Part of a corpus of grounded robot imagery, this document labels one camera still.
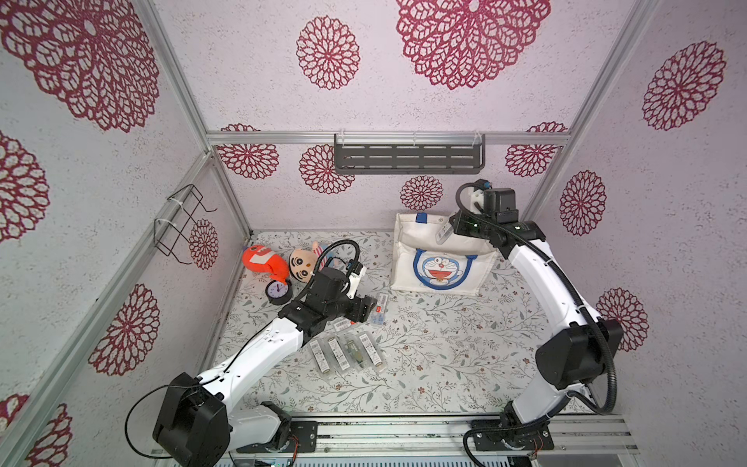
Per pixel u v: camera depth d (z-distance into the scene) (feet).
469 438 2.22
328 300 2.00
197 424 1.29
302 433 2.46
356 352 2.86
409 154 3.22
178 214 2.56
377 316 3.11
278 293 3.27
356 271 2.27
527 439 2.24
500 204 1.98
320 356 2.80
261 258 3.36
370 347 2.87
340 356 2.82
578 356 1.47
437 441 2.43
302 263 3.28
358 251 2.16
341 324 3.02
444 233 2.80
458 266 2.96
